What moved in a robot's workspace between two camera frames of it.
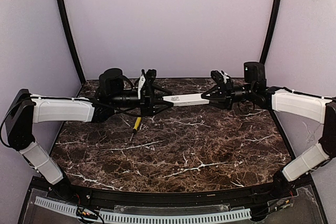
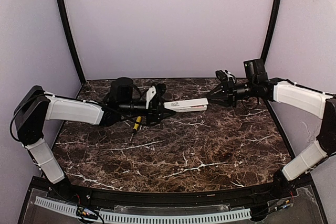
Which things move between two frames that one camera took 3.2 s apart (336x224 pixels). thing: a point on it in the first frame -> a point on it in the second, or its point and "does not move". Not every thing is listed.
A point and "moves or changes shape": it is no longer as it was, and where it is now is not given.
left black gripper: (146, 99) -> (154, 107)
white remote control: (181, 100) moves or changes shape
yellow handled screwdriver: (136, 126) does not move
